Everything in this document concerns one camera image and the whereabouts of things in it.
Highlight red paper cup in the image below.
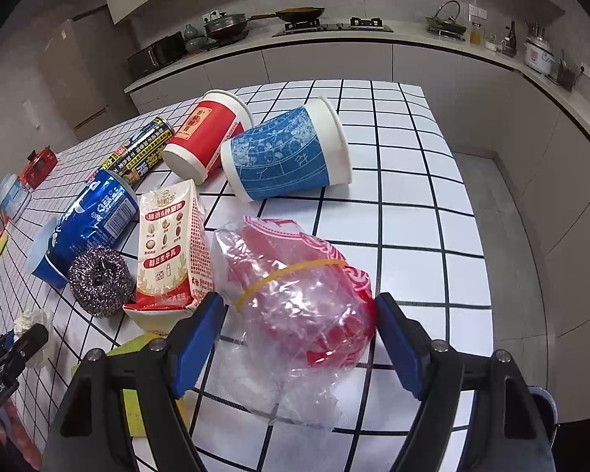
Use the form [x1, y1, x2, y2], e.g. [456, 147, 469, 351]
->
[162, 89, 253, 185]

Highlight black utensil holder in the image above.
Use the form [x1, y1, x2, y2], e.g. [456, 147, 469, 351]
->
[557, 59, 576, 90]

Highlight black gas stove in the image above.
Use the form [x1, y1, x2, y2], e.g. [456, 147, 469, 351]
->
[273, 17, 394, 37]

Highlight white tissue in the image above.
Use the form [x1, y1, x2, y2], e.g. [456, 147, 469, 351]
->
[14, 307, 55, 369]

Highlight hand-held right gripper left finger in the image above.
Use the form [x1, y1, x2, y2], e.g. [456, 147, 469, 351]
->
[44, 292, 227, 472]

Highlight black countertop oven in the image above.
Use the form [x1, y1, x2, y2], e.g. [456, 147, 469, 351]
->
[128, 32, 186, 79]

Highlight clear container blue lid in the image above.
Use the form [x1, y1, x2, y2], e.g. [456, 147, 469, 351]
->
[0, 173, 33, 222]

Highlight wok with long handle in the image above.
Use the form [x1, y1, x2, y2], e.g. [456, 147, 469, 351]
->
[248, 6, 326, 23]

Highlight clear plastic bag red contents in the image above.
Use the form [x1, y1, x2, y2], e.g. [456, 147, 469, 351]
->
[211, 215, 378, 428]

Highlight lidded frying pan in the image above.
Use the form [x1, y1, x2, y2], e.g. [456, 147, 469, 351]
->
[204, 12, 251, 40]

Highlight white rice cooker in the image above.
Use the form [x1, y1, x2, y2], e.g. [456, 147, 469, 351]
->
[524, 34, 556, 77]

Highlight kitchen counter with cabinets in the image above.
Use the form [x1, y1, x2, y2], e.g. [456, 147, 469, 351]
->
[124, 20, 590, 276]

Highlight blue paper cup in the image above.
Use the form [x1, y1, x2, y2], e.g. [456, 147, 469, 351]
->
[220, 97, 353, 202]

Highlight red white milk carton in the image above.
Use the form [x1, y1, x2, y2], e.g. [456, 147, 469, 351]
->
[123, 178, 212, 335]

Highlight green teapot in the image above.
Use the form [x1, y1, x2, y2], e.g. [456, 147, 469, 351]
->
[183, 24, 207, 52]

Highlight small red box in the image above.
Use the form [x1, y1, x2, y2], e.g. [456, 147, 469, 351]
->
[18, 146, 57, 188]

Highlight yellow rubber band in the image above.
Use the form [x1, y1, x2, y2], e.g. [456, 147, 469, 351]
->
[235, 258, 350, 312]

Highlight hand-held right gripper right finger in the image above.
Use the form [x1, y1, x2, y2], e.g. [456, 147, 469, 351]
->
[375, 292, 556, 472]

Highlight blue soda can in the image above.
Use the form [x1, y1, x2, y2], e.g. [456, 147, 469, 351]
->
[27, 170, 139, 290]

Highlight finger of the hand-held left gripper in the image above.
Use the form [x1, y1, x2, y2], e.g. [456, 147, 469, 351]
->
[7, 323, 50, 369]

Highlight steel wool scrubber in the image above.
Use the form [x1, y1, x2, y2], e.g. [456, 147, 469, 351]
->
[68, 248, 135, 318]

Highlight grey refrigerator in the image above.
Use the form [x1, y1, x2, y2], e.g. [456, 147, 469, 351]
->
[39, 7, 111, 131]

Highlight black yellow spray can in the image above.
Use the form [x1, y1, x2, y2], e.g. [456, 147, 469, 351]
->
[101, 117, 174, 192]

